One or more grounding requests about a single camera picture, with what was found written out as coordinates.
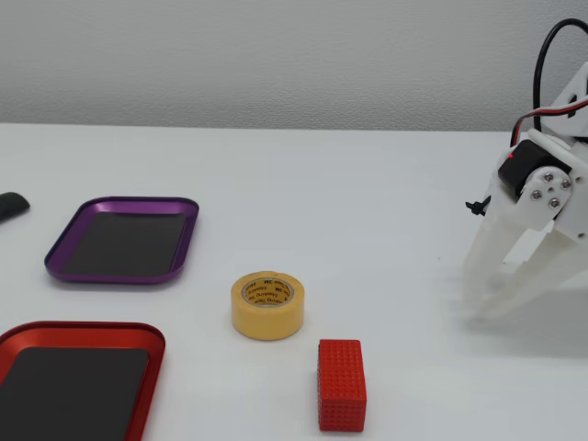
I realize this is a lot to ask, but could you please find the red studded block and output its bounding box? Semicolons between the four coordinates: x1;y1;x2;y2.
317;339;368;434

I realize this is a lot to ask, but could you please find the red metal tray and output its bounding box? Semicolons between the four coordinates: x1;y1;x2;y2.
0;321;167;441

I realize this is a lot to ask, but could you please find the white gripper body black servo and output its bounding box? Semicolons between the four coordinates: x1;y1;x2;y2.
487;128;588;206

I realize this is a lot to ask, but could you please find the yellow masking tape roll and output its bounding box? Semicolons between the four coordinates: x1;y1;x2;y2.
230;270;306;342

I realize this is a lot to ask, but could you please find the black cable tie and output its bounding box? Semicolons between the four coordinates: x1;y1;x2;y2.
464;196;492;219

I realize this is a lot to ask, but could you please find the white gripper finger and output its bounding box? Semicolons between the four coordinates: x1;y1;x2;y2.
476;166;588;322
460;182;555;319

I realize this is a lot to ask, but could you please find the black rounded object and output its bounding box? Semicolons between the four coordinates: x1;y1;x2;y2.
0;192;31;225

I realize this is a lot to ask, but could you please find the red white black servo wire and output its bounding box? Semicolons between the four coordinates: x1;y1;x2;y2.
508;97;588;151

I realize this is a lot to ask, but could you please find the black cable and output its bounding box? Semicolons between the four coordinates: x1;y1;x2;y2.
531;17;588;135

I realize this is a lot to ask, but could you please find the purple metal tray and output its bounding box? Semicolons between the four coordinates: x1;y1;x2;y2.
43;196;200;286

